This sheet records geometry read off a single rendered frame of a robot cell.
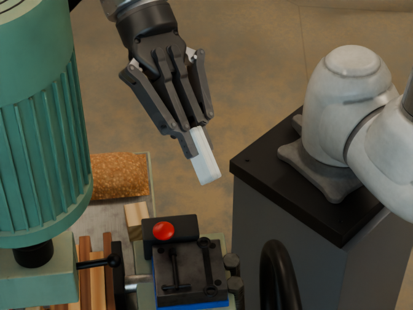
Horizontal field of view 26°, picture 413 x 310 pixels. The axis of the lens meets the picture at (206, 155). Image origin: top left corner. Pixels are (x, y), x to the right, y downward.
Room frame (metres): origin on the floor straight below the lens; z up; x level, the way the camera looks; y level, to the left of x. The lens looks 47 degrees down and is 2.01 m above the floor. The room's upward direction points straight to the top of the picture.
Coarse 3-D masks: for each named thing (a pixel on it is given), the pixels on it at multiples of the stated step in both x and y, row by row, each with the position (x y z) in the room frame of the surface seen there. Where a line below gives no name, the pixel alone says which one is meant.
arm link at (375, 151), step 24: (408, 96) 1.08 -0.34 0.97; (384, 120) 1.08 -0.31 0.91; (408, 120) 1.06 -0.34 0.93; (360, 144) 1.10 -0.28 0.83; (384, 144) 1.05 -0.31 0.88; (408, 144) 1.03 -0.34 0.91; (360, 168) 1.08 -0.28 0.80; (384, 168) 1.03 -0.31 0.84; (408, 168) 1.01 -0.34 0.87; (384, 192) 1.02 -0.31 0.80; (408, 192) 0.99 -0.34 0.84; (408, 216) 0.97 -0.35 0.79
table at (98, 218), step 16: (96, 208) 0.90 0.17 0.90; (112, 208) 0.90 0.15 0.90; (80, 224) 0.87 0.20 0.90; (96, 224) 0.87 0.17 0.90; (112, 224) 0.87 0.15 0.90; (96, 240) 0.83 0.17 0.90; (112, 240) 0.83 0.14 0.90; (128, 240) 0.83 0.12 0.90; (128, 256) 0.80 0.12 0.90; (128, 272) 0.77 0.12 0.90; (128, 304) 0.72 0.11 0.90
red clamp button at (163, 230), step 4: (156, 224) 0.77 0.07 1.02; (160, 224) 0.77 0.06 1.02; (164, 224) 0.77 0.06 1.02; (168, 224) 0.77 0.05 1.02; (156, 228) 0.76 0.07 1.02; (160, 228) 0.76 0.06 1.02; (164, 228) 0.76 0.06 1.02; (168, 228) 0.76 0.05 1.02; (172, 228) 0.76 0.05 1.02; (156, 232) 0.75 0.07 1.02; (160, 232) 0.75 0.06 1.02; (164, 232) 0.75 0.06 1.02; (168, 232) 0.75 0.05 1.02; (172, 232) 0.76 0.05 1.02; (156, 236) 0.75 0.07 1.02; (160, 236) 0.75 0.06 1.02; (164, 236) 0.75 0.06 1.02; (168, 236) 0.75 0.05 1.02
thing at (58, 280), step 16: (64, 240) 0.71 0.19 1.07; (0, 256) 0.68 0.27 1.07; (64, 256) 0.68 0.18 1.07; (0, 272) 0.66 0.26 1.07; (16, 272) 0.66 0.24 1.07; (32, 272) 0.66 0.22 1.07; (48, 272) 0.66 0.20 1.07; (64, 272) 0.66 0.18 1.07; (0, 288) 0.64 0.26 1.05; (16, 288) 0.65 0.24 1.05; (32, 288) 0.65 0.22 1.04; (48, 288) 0.65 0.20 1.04; (64, 288) 0.65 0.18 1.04; (0, 304) 0.64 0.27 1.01; (16, 304) 0.65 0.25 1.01; (32, 304) 0.65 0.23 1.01; (48, 304) 0.65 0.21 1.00
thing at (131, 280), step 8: (112, 248) 0.75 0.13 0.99; (120, 248) 0.75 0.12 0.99; (120, 256) 0.74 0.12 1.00; (120, 264) 0.72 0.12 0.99; (112, 272) 0.71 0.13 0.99; (120, 272) 0.71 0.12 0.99; (120, 280) 0.70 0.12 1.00; (128, 280) 0.72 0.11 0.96; (136, 280) 0.72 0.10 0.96; (144, 280) 0.72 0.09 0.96; (152, 280) 0.72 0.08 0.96; (120, 288) 0.68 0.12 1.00; (128, 288) 0.71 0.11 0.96; (120, 296) 0.67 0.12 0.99; (120, 304) 0.67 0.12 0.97
